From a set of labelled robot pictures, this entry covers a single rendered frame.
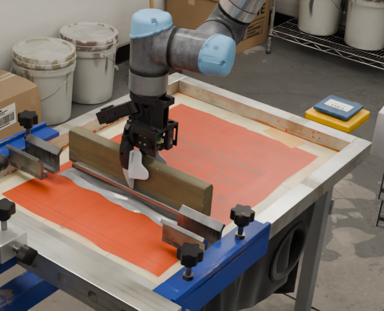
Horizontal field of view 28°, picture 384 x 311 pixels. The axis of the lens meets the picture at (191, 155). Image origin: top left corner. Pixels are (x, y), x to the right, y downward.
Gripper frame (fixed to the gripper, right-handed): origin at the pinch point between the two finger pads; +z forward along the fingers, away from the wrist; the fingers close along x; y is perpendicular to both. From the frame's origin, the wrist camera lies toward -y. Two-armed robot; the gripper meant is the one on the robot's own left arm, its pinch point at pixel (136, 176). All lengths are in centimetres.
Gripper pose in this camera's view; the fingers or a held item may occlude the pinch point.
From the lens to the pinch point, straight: 158.8
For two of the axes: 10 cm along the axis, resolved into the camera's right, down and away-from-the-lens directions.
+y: 8.0, 3.3, -4.9
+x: 5.9, -3.5, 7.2
